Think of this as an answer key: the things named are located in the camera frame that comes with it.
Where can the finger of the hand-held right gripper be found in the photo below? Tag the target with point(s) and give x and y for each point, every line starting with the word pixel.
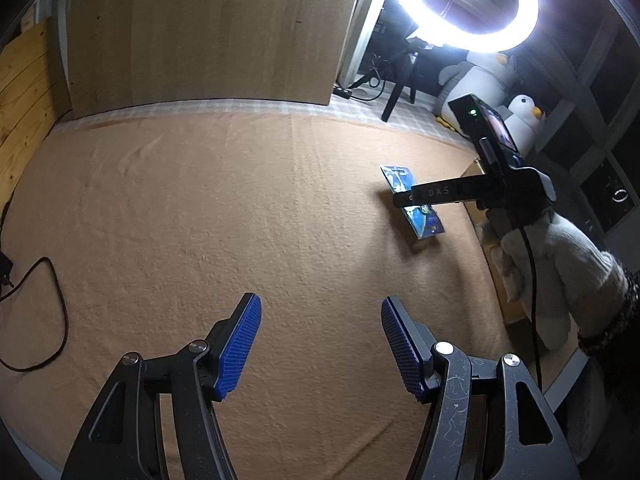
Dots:
pixel 435 192

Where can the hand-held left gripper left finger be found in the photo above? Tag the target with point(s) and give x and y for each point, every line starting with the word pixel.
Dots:
pixel 240 345

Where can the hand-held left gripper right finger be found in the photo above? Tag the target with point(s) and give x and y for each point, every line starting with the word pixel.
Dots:
pixel 402 345

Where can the blue printed packet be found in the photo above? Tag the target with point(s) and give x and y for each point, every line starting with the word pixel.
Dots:
pixel 425 222

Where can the cardboard box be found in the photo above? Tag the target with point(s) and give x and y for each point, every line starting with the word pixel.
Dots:
pixel 474 216

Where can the person's right hand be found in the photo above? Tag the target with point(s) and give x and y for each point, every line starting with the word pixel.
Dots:
pixel 565 260

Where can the small grey penguin plush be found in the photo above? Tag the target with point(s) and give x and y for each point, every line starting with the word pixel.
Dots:
pixel 522 125

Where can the large grey penguin plush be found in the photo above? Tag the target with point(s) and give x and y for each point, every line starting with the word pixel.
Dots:
pixel 470 82

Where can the black power strip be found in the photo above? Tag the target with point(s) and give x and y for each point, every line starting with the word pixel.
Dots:
pixel 344 92

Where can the black power adapter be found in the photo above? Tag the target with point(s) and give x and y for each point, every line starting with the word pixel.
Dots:
pixel 6 270

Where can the large light wooden board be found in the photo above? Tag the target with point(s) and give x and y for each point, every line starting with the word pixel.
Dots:
pixel 200 35

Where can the pine plank panel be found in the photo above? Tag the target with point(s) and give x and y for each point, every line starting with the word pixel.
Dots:
pixel 25 100

